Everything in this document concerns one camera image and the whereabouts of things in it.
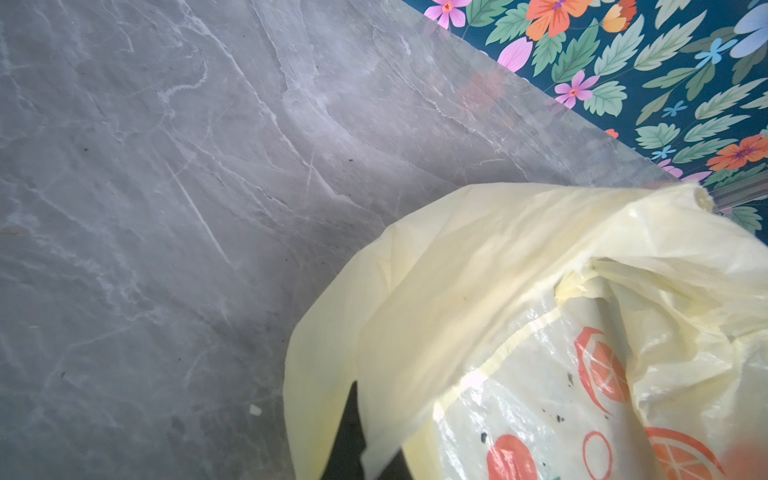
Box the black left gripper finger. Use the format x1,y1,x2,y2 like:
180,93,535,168
321,382,413,480

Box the yellowish translucent plastic bag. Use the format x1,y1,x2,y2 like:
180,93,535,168
283,183,767,479

